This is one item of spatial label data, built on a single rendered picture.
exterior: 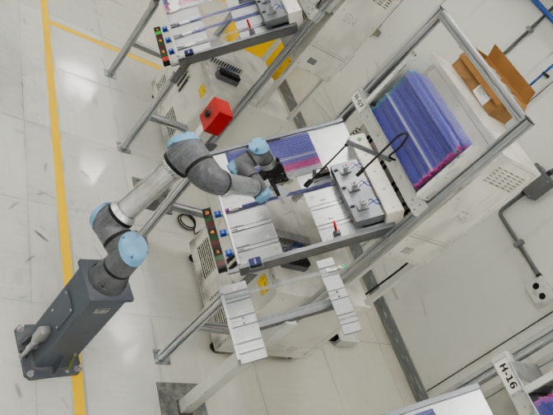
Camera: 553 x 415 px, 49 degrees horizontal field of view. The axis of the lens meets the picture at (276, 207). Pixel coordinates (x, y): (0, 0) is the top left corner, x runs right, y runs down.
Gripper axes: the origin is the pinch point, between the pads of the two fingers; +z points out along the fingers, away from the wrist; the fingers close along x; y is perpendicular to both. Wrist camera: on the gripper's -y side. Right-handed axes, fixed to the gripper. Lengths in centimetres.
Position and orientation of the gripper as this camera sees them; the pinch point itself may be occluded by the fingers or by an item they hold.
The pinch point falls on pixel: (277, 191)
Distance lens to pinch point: 277.1
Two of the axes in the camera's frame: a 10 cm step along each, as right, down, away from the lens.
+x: -2.7, -7.6, 5.9
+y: 9.1, -4.0, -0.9
